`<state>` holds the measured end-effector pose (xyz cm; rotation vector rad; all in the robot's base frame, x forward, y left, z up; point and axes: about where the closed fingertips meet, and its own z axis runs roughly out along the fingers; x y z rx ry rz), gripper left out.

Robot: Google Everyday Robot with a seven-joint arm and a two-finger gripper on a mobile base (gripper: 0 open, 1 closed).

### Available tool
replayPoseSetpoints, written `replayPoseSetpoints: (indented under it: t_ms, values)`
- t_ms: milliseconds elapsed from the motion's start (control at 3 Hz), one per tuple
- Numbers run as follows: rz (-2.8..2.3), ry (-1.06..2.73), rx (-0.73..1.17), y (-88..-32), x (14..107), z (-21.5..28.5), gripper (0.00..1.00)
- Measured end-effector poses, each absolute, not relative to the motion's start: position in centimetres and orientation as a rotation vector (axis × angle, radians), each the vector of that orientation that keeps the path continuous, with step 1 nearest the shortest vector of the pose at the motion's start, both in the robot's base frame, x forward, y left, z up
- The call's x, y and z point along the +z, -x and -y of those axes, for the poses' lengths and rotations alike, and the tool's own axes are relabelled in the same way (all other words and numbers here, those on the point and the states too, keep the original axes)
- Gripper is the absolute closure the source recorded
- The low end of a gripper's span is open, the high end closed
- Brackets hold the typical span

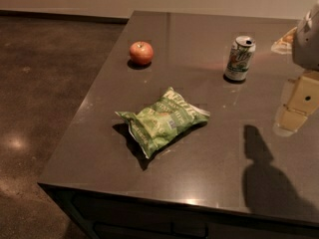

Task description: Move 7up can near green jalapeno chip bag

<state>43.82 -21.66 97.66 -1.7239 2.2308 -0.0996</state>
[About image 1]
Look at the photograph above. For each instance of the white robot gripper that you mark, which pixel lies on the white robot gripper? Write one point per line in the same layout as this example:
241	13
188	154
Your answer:
307	45

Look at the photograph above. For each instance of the green white 7up can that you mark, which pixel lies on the green white 7up can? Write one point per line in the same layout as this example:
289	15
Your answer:
240	57

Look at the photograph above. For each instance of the green jalapeno chip bag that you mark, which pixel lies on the green jalapeno chip bag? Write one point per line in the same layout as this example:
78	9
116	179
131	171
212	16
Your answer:
157	125

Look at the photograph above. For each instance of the red apple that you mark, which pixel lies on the red apple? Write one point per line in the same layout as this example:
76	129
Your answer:
141	53

